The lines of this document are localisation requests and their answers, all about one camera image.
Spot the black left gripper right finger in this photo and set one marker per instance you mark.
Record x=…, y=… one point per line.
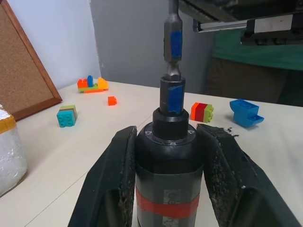
x=236, y=179

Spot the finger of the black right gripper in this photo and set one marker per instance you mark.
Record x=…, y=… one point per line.
x=225, y=8

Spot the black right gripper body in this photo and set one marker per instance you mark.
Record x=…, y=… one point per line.
x=267, y=28

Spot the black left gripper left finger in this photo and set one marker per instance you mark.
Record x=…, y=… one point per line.
x=106, y=179

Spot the black electric screwdriver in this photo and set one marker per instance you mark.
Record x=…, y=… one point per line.
x=168, y=156

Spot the green cloth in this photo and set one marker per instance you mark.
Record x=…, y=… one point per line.
x=260, y=53

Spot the brown board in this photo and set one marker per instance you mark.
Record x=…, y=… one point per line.
x=248, y=80

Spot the blue stepped toy block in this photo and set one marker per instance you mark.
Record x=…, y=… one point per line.
x=243, y=112

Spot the teal and green brick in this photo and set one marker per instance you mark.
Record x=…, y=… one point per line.
x=67, y=117

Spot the orange red green block stack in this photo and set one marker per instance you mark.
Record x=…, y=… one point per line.
x=200, y=112

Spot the small orange toy block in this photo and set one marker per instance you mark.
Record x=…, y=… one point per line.
x=112, y=101

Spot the multicolour toy block assembly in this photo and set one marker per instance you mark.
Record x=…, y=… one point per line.
x=92, y=85

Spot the white foam box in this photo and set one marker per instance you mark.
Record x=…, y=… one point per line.
x=9, y=153

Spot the wood-framed cork board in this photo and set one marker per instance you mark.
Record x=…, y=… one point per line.
x=19, y=75

